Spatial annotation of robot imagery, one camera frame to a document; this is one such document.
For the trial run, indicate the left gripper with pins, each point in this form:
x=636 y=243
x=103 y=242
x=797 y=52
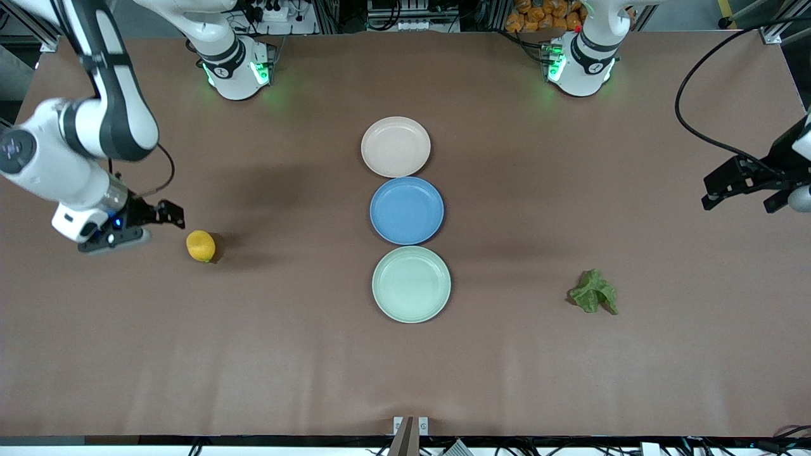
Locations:
x=783 y=158

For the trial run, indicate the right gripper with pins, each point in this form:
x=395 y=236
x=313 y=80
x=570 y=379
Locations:
x=137 y=212

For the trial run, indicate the yellow lemon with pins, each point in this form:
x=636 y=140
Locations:
x=201 y=246

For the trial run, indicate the green lettuce leaf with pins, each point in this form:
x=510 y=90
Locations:
x=593 y=292

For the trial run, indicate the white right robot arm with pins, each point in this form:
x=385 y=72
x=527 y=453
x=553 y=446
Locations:
x=114 y=120

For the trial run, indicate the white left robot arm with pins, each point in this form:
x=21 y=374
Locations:
x=580 y=69

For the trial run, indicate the white power strip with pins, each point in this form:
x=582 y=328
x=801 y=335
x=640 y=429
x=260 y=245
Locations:
x=282 y=19

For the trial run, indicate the beige round plate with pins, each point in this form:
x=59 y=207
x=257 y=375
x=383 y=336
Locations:
x=396 y=147

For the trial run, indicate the blue round plate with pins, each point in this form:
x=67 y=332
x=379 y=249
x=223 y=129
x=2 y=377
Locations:
x=407 y=211

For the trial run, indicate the pale green round plate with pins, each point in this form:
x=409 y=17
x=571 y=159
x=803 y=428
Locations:
x=412 y=285

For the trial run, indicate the orange bag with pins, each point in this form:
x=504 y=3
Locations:
x=538 y=16

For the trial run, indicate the white equipment rack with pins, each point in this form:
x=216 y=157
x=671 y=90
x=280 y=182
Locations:
x=412 y=16

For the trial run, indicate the aluminium frame post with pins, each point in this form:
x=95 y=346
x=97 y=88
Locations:
x=782 y=30
x=38 y=31

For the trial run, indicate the metal table edge bracket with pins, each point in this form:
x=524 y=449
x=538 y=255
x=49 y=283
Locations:
x=410 y=427

